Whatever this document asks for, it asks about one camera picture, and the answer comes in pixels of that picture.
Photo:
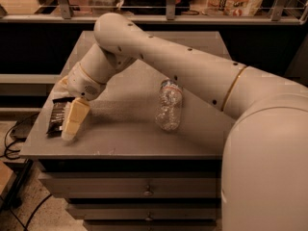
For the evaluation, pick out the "black bag behind rail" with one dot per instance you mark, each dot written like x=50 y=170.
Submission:
x=154 y=0

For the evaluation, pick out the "round drawer knob lower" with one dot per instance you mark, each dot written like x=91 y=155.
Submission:
x=149 y=217

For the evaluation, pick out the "metal railing frame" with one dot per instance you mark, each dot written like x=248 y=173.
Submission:
x=257 y=12

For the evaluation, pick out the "black rxbar chocolate wrapper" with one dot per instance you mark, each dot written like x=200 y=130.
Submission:
x=56 y=120

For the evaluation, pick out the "grey drawer cabinet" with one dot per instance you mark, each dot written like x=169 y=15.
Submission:
x=120 y=149

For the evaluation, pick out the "round drawer knob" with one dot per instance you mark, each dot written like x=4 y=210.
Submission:
x=148 y=191
x=149 y=217

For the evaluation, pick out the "round drawer knob upper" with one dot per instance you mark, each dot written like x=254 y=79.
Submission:
x=148 y=191

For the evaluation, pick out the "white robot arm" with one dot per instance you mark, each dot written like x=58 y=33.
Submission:
x=264 y=183

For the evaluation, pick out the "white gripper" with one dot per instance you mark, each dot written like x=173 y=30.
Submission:
x=82 y=82

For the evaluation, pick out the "clear plastic water bottle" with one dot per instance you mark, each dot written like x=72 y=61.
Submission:
x=168 y=115

